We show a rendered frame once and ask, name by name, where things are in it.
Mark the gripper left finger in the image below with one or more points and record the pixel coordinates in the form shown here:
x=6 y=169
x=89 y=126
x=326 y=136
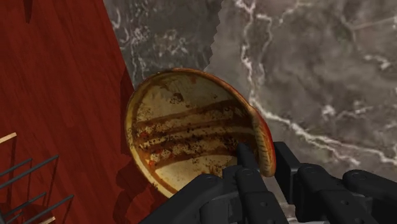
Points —
x=248 y=186

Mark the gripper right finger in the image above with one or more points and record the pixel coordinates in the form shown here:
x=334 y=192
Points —
x=325 y=192

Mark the brown striped ceramic bowl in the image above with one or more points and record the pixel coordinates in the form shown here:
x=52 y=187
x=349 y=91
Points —
x=186 y=130

